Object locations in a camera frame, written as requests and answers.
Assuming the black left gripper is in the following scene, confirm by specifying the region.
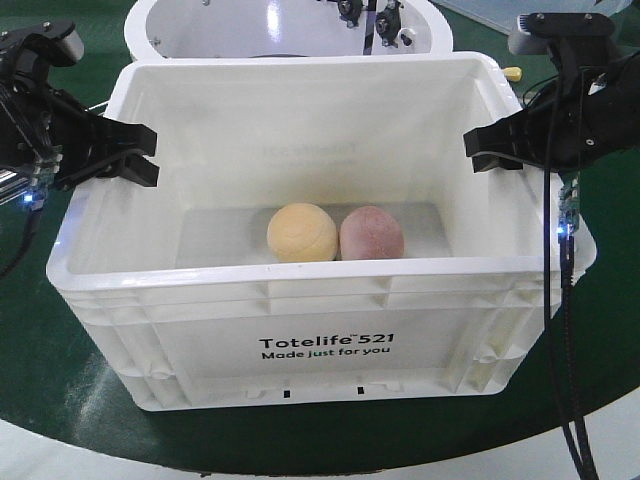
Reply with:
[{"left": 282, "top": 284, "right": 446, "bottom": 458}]
[{"left": 1, "top": 29, "right": 160, "bottom": 193}]

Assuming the beige plush ball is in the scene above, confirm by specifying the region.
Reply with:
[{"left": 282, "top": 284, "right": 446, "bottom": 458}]
[{"left": 267, "top": 203, "right": 338, "bottom": 262}]

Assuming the white plastic tote box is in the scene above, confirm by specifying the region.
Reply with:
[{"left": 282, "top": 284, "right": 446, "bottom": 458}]
[{"left": 45, "top": 50, "right": 599, "bottom": 413}]

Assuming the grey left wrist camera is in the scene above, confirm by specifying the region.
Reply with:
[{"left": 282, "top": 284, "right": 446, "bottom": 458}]
[{"left": 42, "top": 20, "right": 85, "bottom": 67}]

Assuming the small yellow knob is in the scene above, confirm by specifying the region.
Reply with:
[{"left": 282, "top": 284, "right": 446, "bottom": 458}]
[{"left": 502, "top": 67, "right": 523, "bottom": 83}]

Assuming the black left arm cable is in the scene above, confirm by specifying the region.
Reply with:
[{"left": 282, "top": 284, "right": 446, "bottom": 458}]
[{"left": 0, "top": 194, "right": 46, "bottom": 279}]

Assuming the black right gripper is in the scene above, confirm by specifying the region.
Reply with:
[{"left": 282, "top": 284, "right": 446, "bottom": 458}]
[{"left": 463, "top": 35, "right": 639, "bottom": 173}]

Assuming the clear plastic storage bin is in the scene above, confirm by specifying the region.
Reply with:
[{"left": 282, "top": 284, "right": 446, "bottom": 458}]
[{"left": 435, "top": 0, "right": 632, "bottom": 33}]

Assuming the pink plush ball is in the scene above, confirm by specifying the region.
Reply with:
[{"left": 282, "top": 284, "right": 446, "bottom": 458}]
[{"left": 339, "top": 206, "right": 405, "bottom": 260}]

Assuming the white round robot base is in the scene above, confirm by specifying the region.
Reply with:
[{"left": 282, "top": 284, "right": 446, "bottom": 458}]
[{"left": 124, "top": 0, "right": 453, "bottom": 60}]

